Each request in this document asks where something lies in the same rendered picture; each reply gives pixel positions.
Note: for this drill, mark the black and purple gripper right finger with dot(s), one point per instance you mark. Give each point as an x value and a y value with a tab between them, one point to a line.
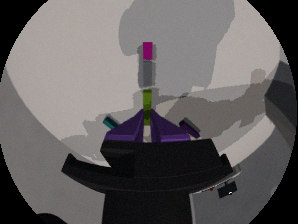
166	131

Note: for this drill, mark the purple rod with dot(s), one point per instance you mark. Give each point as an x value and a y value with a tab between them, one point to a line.
189	129

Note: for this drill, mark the turquoise rod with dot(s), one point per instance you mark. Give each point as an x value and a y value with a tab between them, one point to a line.
109	123

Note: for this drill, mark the magenta rod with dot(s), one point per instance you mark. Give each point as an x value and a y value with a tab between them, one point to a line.
147	50

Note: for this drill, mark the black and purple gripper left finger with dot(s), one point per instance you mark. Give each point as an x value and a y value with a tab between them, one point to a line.
130	130

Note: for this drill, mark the grey rod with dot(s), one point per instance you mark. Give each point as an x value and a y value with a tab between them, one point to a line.
147	73

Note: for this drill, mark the lime green rod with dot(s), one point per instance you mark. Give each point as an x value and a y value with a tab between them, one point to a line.
147	100

